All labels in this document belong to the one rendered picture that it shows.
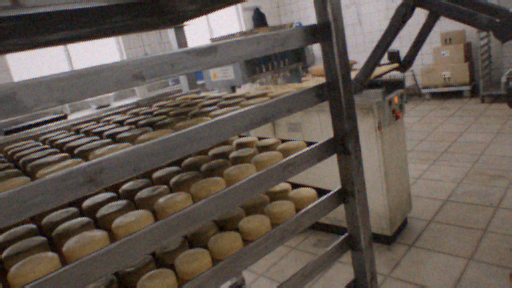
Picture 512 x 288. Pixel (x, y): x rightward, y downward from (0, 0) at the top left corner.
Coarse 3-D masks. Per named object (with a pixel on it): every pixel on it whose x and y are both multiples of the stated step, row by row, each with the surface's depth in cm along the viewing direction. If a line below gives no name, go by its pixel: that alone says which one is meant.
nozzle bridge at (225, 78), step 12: (300, 48) 260; (252, 60) 231; (264, 60) 239; (276, 60) 248; (300, 60) 263; (204, 72) 232; (216, 72) 225; (228, 72) 218; (240, 72) 212; (252, 72) 231; (276, 72) 241; (300, 72) 272; (216, 84) 228; (228, 84) 222; (240, 84) 215
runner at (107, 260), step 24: (288, 168) 55; (216, 192) 47; (240, 192) 49; (168, 216) 43; (192, 216) 45; (216, 216) 47; (120, 240) 39; (144, 240) 41; (168, 240) 43; (72, 264) 36; (96, 264) 38; (120, 264) 39
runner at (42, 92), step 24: (312, 24) 56; (192, 48) 43; (216, 48) 45; (240, 48) 48; (264, 48) 50; (288, 48) 53; (72, 72) 35; (96, 72) 36; (120, 72) 38; (144, 72) 40; (168, 72) 41; (192, 72) 43; (0, 96) 31; (24, 96) 33; (48, 96) 34; (72, 96) 35; (0, 120) 32
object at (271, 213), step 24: (264, 192) 73; (288, 192) 68; (312, 192) 64; (240, 216) 61; (264, 216) 59; (288, 216) 60; (192, 240) 58; (216, 240) 55; (240, 240) 54; (144, 264) 52; (168, 264) 55; (192, 264) 50
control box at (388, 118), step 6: (402, 90) 202; (390, 96) 192; (384, 102) 187; (396, 102) 196; (402, 102) 202; (384, 108) 188; (390, 108) 190; (396, 108) 196; (384, 114) 189; (390, 114) 191; (402, 114) 203; (384, 120) 190; (390, 120) 191
